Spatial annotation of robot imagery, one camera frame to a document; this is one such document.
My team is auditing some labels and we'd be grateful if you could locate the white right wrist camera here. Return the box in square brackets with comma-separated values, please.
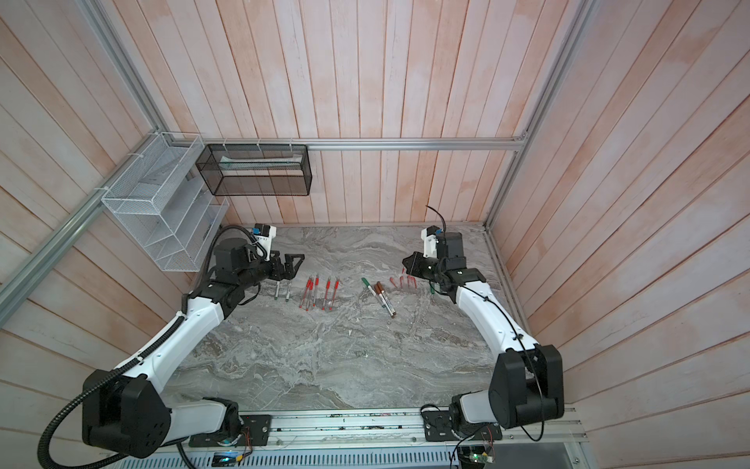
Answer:
[421, 226, 443, 258]

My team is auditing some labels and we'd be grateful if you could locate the left aluminium wall rail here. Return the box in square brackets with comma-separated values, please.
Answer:
[1, 130, 160, 326]

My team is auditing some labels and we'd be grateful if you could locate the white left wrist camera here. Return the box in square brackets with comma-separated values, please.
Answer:
[252, 224, 277, 261]

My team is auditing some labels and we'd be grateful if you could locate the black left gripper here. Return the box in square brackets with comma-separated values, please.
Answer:
[237, 248, 305, 289]

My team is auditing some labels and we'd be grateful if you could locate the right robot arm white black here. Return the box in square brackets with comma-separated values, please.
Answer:
[402, 226, 564, 438]

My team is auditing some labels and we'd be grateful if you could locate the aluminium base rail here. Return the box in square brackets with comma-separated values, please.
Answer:
[100, 403, 588, 455]

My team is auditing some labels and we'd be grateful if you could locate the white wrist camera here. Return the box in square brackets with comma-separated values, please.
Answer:
[252, 224, 277, 261]
[421, 226, 443, 258]

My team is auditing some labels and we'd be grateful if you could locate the black mesh wall basket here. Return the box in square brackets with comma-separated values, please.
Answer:
[196, 143, 313, 197]

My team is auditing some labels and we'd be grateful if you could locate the right aluminium wall rail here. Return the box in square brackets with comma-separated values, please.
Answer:
[482, 1, 600, 232]

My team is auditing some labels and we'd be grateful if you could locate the horizontal aluminium wall rail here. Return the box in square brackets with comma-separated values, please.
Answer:
[201, 137, 527, 152]

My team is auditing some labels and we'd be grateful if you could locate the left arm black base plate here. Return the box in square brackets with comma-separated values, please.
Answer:
[189, 414, 273, 448]

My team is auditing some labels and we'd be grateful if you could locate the white mesh wall shelf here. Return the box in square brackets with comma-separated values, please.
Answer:
[103, 132, 229, 273]

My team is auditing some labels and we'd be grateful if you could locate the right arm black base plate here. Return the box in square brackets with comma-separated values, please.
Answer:
[420, 406, 503, 443]

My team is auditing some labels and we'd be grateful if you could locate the red gel pen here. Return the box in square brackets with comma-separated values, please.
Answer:
[311, 274, 320, 309]
[320, 277, 332, 311]
[299, 277, 314, 309]
[305, 279, 314, 311]
[328, 277, 340, 311]

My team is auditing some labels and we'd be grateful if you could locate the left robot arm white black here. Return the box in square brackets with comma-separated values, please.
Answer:
[82, 238, 305, 458]

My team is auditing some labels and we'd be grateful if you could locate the black corrugated cable conduit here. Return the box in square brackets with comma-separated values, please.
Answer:
[36, 224, 259, 469]

